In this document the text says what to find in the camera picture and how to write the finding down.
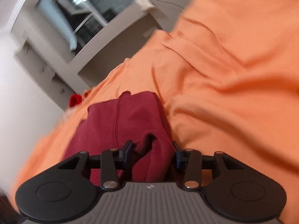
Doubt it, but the dark red garment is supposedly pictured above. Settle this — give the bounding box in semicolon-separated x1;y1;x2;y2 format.
63;91;175;182

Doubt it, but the bright red cloth item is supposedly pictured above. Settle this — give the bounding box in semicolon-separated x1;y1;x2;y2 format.
68;90;91;108

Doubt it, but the grey window desk cabinet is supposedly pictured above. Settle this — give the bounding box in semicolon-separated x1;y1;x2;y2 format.
68;4;150;91

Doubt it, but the orange bed sheet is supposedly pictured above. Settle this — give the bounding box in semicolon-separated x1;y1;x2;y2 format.
10;0;298;223

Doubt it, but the grey open wardrobe door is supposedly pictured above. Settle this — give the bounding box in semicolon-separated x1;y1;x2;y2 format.
14;11;78;110

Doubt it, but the left light blue curtain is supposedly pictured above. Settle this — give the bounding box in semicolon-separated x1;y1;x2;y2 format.
36;0;78;51

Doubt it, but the white wall socket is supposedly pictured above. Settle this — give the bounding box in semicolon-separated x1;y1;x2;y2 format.
142;27;156;38

